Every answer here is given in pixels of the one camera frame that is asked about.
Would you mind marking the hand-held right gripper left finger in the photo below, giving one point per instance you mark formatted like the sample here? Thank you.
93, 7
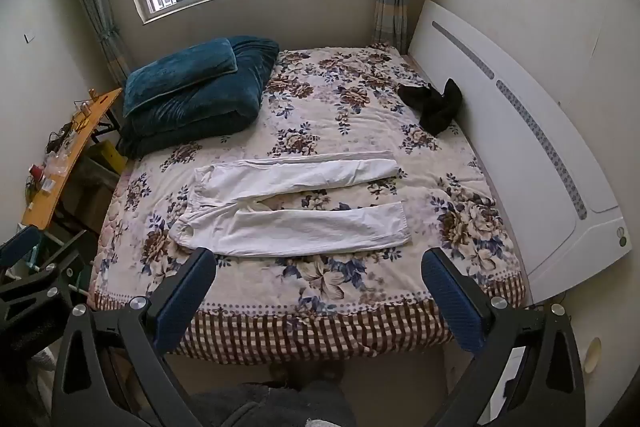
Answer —
185, 302

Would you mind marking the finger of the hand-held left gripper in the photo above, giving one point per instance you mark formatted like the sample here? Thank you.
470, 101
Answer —
17, 243

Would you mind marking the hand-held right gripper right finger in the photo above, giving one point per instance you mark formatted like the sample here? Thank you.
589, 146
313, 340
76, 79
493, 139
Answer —
450, 302

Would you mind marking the white pants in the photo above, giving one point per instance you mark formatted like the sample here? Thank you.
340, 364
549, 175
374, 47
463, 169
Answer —
300, 227

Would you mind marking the orange wooden folding table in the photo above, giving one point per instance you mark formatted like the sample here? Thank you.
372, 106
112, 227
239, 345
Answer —
55, 187

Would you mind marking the small red item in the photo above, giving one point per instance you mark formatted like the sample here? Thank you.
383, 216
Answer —
35, 171

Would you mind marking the yellow box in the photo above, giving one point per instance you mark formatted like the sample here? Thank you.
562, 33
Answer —
110, 157

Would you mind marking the person's dark trousers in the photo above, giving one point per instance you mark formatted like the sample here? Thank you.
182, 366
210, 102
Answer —
280, 407

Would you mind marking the white headboard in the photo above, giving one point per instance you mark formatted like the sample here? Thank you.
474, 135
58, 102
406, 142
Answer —
500, 132

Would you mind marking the teal folded blanket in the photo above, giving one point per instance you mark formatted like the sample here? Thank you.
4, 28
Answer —
220, 117

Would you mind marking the black garment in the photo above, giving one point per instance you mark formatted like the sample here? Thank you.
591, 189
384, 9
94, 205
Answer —
435, 112

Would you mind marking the floral bed sheet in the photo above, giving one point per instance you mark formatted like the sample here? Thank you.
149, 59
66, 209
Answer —
350, 117

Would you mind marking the teal pillow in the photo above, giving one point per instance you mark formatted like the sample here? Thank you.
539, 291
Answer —
175, 74

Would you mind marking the round beige wall cover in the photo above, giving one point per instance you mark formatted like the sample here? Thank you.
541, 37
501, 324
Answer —
593, 354

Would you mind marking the white wall switch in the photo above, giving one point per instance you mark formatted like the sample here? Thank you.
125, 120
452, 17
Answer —
29, 37

